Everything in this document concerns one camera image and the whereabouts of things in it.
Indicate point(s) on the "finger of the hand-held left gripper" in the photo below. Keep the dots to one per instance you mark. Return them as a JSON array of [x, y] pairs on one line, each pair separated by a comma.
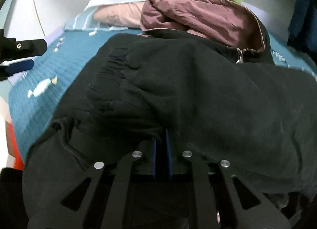
[[27, 45], [19, 67]]

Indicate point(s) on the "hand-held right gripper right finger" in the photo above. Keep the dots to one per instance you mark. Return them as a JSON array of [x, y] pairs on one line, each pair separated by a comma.
[[170, 159]]

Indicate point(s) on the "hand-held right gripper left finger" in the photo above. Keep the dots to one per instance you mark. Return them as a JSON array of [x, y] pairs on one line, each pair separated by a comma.
[[154, 159]]

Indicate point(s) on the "black jacket with pink lining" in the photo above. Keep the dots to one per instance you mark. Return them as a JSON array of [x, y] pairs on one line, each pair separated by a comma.
[[198, 95]]

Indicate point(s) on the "teal quilted bed sheet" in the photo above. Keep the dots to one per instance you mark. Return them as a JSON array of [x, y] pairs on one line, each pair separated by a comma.
[[62, 65]]

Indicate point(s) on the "orange box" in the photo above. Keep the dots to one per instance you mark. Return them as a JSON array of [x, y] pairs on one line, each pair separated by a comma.
[[13, 144]]

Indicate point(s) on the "mauve padded jacket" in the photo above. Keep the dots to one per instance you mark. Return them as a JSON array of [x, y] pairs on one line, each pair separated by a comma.
[[198, 13]]

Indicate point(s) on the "dark blue garment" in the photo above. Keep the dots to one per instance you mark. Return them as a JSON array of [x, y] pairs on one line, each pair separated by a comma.
[[302, 20]]

